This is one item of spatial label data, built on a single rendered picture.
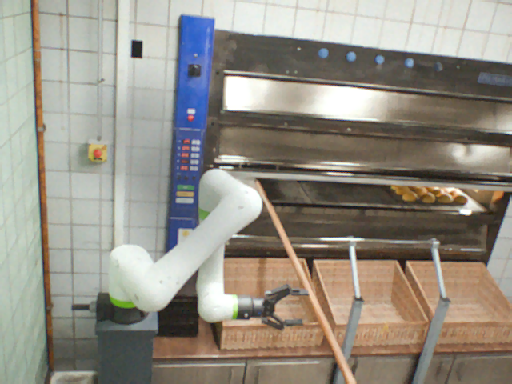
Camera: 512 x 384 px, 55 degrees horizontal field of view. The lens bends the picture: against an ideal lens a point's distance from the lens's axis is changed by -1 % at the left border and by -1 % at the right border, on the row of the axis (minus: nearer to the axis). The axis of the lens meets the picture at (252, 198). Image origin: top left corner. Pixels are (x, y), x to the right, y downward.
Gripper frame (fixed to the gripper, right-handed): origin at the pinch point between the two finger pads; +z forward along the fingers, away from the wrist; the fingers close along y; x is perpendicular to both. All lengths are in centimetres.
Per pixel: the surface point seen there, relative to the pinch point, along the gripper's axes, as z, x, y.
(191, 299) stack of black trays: -36, -60, 38
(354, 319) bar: 44, -40, 36
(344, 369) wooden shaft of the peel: 5.2, 33.7, 0.1
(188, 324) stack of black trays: -37, -61, 54
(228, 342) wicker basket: -17, -50, 57
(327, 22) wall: 23, -100, -100
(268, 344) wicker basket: 4, -50, 59
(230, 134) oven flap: -19, -102, -38
